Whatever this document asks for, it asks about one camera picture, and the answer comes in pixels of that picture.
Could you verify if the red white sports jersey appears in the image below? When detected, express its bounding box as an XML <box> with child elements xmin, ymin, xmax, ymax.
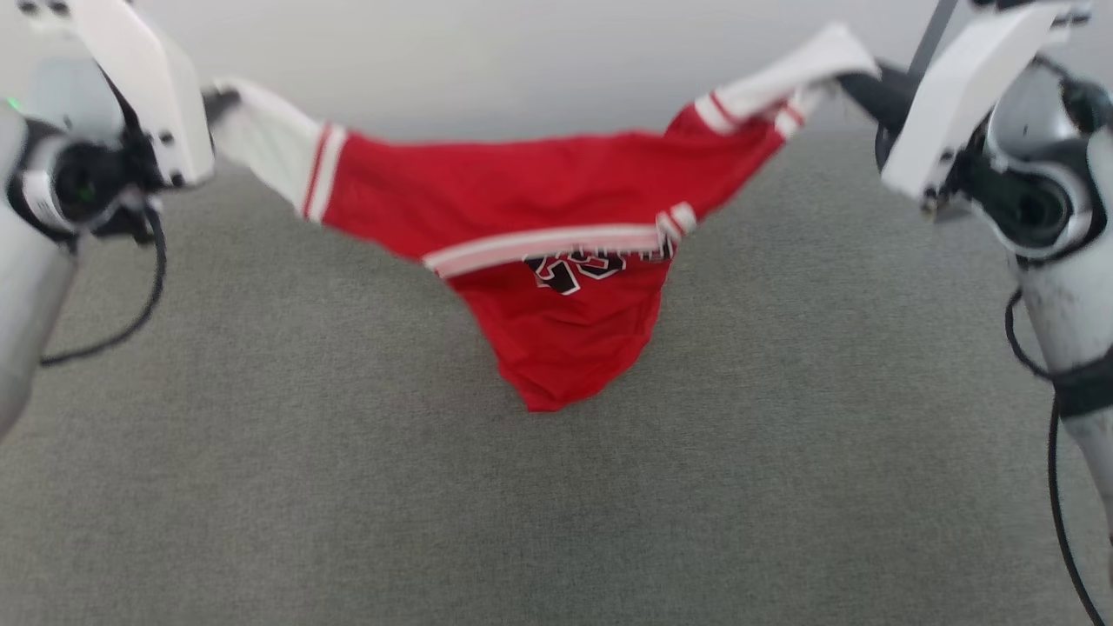
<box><xmin>207</xmin><ymin>23</ymin><xmax>881</xmax><ymax>415</ymax></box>

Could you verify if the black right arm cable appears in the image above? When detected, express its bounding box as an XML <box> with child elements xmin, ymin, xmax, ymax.
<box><xmin>1003</xmin><ymin>287</ymin><xmax>1113</xmax><ymax>626</ymax></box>

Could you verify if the grey metal bar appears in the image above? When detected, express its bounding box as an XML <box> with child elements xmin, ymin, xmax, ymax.
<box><xmin>906</xmin><ymin>0</ymin><xmax>961</xmax><ymax>81</ymax></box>

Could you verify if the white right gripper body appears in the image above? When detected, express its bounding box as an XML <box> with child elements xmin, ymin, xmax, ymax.
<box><xmin>878</xmin><ymin>0</ymin><xmax>1095</xmax><ymax>208</ymax></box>

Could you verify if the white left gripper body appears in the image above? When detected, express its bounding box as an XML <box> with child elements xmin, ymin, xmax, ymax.
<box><xmin>17</xmin><ymin>0</ymin><xmax>217</xmax><ymax>190</ymax></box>

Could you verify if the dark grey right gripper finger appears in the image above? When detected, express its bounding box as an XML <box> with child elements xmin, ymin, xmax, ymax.
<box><xmin>836</xmin><ymin>66</ymin><xmax>916</xmax><ymax>133</ymax></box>

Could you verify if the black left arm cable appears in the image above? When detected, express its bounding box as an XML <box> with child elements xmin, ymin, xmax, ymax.
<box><xmin>38</xmin><ymin>202</ymin><xmax>169</xmax><ymax>368</ymax></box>

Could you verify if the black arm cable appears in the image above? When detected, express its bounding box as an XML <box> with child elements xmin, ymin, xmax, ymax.
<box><xmin>1003</xmin><ymin>287</ymin><xmax>1113</xmax><ymax>626</ymax></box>
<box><xmin>38</xmin><ymin>202</ymin><xmax>169</xmax><ymax>368</ymax></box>

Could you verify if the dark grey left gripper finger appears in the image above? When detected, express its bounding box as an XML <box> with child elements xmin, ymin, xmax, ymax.
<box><xmin>203</xmin><ymin>87</ymin><xmax>243</xmax><ymax>124</ymax></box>

